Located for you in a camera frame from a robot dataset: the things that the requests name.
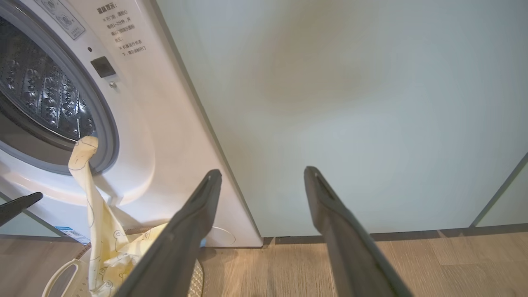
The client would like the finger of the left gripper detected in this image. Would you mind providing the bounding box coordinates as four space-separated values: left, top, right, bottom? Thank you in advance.
0 192 43 226

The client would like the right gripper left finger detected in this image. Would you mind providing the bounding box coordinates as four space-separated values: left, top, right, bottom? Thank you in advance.
115 169 223 297

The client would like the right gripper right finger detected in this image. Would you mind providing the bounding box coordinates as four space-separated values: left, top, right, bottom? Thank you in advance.
304 166 414 297

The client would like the pale yellow printed cloth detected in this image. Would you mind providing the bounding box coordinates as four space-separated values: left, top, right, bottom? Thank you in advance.
67 135 207 297

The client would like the white perforated laundry basket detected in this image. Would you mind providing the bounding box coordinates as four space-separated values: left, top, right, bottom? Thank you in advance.
41 229 205 297

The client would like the white front-load washing machine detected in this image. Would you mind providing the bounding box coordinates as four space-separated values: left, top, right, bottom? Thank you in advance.
0 0 264 248

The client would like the black door latch socket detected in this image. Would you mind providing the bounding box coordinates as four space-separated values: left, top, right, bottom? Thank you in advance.
90 56 117 79

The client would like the dark cabinet plinth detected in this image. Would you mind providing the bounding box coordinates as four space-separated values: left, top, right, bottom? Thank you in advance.
263 223 528 245
0 234 62 240

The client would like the round drain filter cover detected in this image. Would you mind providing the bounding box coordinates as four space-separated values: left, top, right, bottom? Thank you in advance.
205 226 236 247

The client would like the blue white energy label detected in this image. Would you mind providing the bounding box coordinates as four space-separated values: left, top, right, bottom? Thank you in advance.
54 226 91 245

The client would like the steel washer drum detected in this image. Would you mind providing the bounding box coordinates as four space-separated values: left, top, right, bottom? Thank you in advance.
0 16 97 145

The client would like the grey warning sticker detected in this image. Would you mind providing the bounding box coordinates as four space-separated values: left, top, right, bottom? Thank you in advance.
34 0 86 41

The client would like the instruction text decal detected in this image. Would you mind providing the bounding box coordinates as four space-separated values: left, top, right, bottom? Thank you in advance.
96 3 148 57

